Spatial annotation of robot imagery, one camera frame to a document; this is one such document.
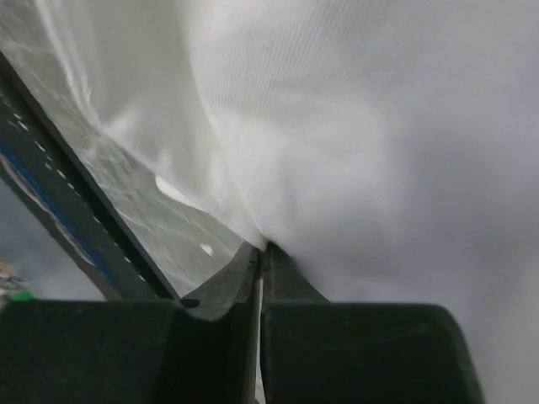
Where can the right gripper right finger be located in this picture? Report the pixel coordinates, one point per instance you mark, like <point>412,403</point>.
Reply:
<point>315,351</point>

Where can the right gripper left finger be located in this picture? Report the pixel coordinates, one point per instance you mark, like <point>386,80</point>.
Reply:
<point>199,349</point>

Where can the white t-shirt flower print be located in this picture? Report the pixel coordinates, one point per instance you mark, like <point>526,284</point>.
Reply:
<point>390,147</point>

